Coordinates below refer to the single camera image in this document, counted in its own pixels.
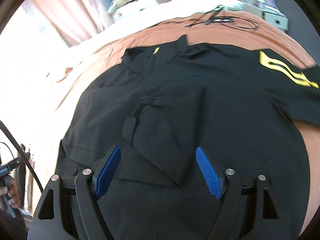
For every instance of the white quilt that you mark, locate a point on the white quilt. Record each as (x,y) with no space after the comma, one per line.
(135,17)

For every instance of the orange-brown bed blanket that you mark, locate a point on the orange-brown bed blanket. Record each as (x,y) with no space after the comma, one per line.
(225,30)

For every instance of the large black jacket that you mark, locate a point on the large black jacket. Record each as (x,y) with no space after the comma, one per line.
(190,139)

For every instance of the white bedside cabinet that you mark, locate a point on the white bedside cabinet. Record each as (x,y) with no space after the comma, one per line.
(271,15)

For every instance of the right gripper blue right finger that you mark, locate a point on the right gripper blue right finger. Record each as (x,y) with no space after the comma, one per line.
(212,173)

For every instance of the left pink curtain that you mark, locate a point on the left pink curtain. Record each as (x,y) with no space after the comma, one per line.
(75,20)

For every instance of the person left hand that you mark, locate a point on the person left hand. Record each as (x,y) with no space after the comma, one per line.
(12,193)

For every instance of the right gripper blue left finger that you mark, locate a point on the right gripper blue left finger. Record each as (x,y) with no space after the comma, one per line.
(105,171)

